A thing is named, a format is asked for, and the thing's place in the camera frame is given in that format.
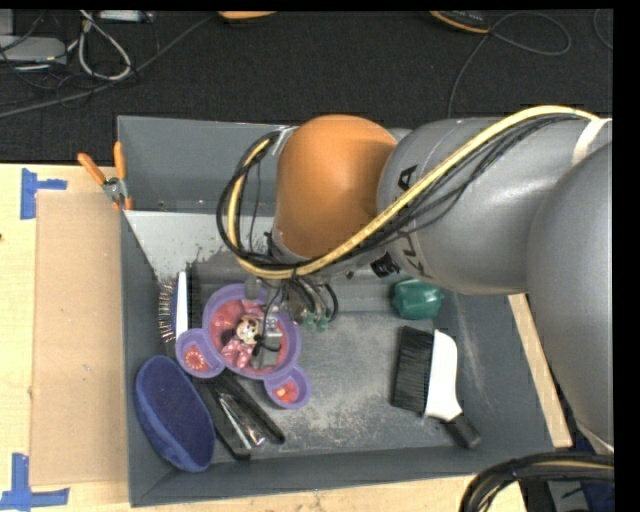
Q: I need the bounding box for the brown cardboard board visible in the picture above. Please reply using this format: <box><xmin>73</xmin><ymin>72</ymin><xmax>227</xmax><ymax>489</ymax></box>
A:
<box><xmin>28</xmin><ymin>190</ymin><xmax>132</xmax><ymax>489</ymax></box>

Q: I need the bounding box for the grey metal bin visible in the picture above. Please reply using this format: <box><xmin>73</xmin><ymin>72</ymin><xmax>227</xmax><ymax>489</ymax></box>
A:
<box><xmin>115</xmin><ymin>114</ymin><xmax>574</xmax><ymax>509</ymax></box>

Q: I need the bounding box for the purple mouse-shaped cartoon plate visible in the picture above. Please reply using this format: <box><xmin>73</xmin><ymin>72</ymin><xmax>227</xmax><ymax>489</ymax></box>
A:
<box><xmin>174</xmin><ymin>283</ymin><xmax>314</xmax><ymax>411</ymax></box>

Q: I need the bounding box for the green plastic container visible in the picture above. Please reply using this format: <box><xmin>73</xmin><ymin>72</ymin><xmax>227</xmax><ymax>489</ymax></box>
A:
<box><xmin>390</xmin><ymin>278</ymin><xmax>446</xmax><ymax>321</ymax></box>

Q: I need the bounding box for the black stapler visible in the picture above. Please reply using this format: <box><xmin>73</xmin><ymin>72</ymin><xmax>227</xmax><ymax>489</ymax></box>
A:
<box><xmin>195</xmin><ymin>371</ymin><xmax>287</xmax><ymax>462</ymax></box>

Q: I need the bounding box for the white hairbrush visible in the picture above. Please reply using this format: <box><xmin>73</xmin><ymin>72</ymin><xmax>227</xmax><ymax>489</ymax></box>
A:
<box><xmin>157</xmin><ymin>270</ymin><xmax>191</xmax><ymax>347</ymax></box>

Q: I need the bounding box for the white brush with black bristles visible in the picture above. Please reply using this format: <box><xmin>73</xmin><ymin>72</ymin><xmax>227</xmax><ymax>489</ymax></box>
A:
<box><xmin>390</xmin><ymin>325</ymin><xmax>483</xmax><ymax>450</ymax></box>

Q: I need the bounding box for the blue oval bowl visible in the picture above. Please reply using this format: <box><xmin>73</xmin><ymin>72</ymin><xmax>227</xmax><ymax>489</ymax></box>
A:
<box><xmin>133</xmin><ymin>354</ymin><xmax>218</xmax><ymax>474</ymax></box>

